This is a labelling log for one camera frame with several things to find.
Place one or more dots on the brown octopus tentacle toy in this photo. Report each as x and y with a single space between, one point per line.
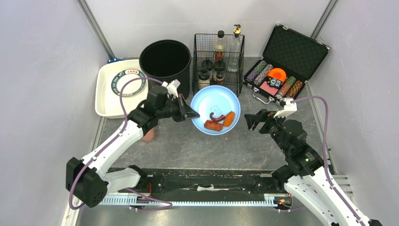
216 119

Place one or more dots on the orange round toy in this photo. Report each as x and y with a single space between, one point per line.
278 74

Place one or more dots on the pink poker chip roll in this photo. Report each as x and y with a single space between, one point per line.
262 75

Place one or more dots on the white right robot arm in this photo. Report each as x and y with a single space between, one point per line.
306 175

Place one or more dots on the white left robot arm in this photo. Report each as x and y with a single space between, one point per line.
88 178

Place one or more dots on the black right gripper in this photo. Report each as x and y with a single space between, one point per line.
263 124

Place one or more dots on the sauce bottle red label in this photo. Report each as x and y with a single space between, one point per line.
219 46

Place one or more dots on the clear bottle gold pump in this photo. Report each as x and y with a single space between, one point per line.
234 50

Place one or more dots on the brown poker chip roll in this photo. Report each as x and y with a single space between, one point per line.
294 89

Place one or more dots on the small dark spice jar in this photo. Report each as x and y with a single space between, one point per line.
219 77

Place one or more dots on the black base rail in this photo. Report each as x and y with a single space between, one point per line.
209 185

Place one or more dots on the green brown chip roll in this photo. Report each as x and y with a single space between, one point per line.
285 87

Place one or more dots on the black poker chip case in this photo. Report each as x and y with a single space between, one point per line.
297 54

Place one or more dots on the blue dice box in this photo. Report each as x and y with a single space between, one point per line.
275 83

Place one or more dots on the green poker chip roll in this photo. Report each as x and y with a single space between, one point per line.
255 72

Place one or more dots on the spice jar black lid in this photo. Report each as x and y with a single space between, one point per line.
204 78
219 67
207 64

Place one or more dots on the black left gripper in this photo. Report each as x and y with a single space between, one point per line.
180 109

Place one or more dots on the blue toy car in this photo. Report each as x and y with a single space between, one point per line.
113 60

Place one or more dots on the white rectangular basin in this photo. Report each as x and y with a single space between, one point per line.
107 104

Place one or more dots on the orange nugget toy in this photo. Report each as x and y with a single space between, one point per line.
229 118

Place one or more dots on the blue plate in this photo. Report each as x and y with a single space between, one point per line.
219 100

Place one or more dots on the black trash bin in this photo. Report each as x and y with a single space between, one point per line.
167 60

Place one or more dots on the pink card deck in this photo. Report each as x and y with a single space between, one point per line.
268 89

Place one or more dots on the pink handled cream mug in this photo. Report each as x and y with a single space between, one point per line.
149 136

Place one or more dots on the black wire basket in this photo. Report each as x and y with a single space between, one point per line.
203 48

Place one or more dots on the white patterned rim plate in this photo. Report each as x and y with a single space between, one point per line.
128 83

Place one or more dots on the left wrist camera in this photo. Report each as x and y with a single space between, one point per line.
172 88

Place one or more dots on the red-brown meat roll toy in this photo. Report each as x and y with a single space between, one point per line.
213 125

